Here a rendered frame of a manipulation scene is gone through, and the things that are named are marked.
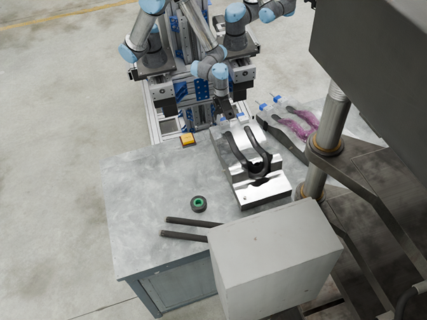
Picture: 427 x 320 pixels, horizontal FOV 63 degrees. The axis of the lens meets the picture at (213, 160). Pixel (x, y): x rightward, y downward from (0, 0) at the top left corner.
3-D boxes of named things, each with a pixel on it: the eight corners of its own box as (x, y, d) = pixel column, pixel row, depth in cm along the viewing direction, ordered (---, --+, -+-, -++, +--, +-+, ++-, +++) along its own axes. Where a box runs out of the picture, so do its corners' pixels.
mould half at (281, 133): (255, 120, 202) (256, 106, 194) (289, 101, 210) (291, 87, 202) (318, 176, 175) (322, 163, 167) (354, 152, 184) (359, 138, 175)
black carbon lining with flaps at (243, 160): (223, 134, 188) (222, 122, 180) (250, 127, 190) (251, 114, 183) (246, 185, 167) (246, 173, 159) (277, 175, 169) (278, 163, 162)
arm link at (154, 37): (166, 42, 198) (161, 20, 187) (152, 55, 191) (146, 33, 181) (149, 37, 202) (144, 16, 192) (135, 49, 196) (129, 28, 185)
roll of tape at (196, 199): (201, 216, 166) (201, 212, 163) (187, 208, 169) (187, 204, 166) (210, 203, 170) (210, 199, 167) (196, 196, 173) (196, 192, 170)
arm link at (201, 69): (201, 65, 177) (220, 72, 173) (189, 78, 172) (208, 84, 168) (200, 52, 171) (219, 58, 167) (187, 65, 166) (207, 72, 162)
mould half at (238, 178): (210, 138, 196) (208, 121, 185) (253, 126, 200) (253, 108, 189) (241, 211, 166) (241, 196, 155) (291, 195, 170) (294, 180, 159)
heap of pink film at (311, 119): (274, 122, 192) (275, 112, 186) (297, 108, 198) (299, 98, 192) (307, 150, 179) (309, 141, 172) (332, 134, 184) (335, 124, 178)
